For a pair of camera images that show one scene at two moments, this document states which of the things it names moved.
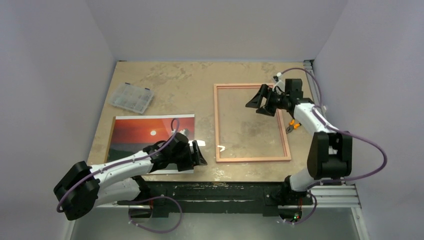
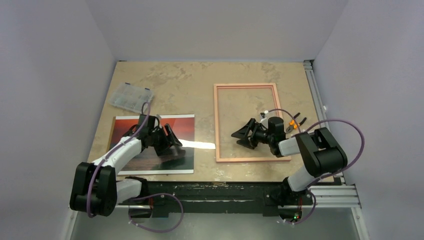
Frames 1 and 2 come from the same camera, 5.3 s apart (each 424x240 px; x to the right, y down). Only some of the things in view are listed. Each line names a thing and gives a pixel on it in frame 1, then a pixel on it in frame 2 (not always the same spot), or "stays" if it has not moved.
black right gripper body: [268, 100] to [253, 133]
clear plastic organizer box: [131, 97] stays
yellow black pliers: [292, 125] stays
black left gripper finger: [185, 166] to [161, 148]
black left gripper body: [185, 156] to [158, 137]
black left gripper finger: [198, 158] to [170, 133]
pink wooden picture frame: [218, 159] stays
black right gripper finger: [270, 110] to [248, 143]
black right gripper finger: [255, 102] to [243, 131]
